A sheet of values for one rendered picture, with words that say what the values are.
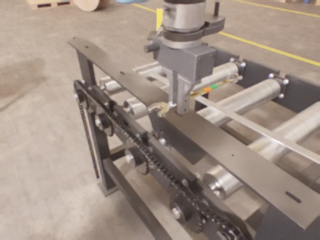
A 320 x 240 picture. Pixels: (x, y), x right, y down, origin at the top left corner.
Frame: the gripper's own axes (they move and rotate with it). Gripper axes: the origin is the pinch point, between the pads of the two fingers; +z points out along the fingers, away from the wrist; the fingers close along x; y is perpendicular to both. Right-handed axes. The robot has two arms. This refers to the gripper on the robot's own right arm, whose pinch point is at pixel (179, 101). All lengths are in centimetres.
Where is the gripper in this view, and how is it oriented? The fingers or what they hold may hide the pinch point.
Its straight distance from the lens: 53.6
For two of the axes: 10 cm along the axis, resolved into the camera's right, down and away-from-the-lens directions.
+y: -8.1, 3.6, -4.7
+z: 0.1, 8.0, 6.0
